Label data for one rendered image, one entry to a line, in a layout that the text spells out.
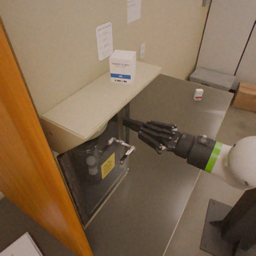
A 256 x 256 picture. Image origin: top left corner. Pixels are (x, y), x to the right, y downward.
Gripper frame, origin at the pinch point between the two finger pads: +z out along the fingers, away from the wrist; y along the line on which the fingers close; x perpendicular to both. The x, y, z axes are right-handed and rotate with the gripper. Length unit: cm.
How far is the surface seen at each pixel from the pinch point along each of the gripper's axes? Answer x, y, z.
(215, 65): 91, -284, 17
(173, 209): 37.0, 1.0, -21.3
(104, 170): 13.7, 13.0, 3.5
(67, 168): -2.6, 26.2, 3.5
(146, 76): -20.1, 2.4, -5.3
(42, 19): -35.4, 21.1, 4.7
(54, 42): -31.4, 19.8, 4.7
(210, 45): 63, -283, 33
